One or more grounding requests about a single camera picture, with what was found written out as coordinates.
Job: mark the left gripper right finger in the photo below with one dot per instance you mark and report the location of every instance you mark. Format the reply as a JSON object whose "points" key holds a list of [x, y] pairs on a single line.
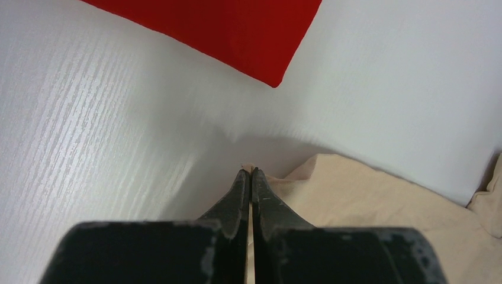
{"points": [[289, 249]]}

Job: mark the beige t shirt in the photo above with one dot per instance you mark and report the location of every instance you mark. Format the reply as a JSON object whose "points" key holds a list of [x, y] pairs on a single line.
{"points": [[330, 190]]}

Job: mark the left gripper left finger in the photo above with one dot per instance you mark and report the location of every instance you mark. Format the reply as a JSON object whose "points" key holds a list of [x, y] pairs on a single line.
{"points": [[209, 249]]}

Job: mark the folded red t shirt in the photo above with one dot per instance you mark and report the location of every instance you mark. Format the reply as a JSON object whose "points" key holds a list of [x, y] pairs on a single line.
{"points": [[257, 38]]}

